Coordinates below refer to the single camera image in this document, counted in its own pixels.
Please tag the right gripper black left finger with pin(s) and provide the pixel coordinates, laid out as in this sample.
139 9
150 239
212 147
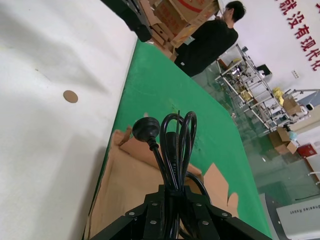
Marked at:
147 220

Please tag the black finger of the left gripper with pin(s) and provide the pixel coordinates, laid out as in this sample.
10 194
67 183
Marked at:
135 17

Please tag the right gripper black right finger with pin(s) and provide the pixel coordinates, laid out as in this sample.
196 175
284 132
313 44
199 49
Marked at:
205 220

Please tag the cardboard box with torn edge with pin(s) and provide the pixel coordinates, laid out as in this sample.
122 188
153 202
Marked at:
130 180

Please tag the stack of flat cardboard boxes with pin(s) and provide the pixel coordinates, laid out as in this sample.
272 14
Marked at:
157 32

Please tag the large printed cardboard carton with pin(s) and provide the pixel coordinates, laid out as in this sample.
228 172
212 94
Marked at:
180 17

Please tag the person in black clothes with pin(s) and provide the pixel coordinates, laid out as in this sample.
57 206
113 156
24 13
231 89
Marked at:
207 42

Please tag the round brown cardboard disc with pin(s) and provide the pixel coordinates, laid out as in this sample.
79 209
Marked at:
70 96

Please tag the open brown shipping carton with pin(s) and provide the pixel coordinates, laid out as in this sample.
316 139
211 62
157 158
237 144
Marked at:
283 142

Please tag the white table cloth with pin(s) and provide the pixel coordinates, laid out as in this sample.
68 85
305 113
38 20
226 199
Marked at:
50 125

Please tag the black monitor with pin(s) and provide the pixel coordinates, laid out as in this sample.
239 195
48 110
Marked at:
263 69

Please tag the brown carton with open flaps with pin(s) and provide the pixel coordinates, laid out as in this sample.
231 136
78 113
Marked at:
292 106

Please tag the yellow bags pile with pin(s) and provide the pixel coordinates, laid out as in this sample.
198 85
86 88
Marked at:
278 93

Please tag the small white round-head robot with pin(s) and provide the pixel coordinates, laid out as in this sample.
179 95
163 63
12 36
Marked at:
308 110

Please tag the white pipe frame rack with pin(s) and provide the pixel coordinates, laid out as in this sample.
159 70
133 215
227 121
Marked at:
247 92

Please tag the white wall socket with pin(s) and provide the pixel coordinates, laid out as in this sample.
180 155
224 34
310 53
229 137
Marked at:
295 74

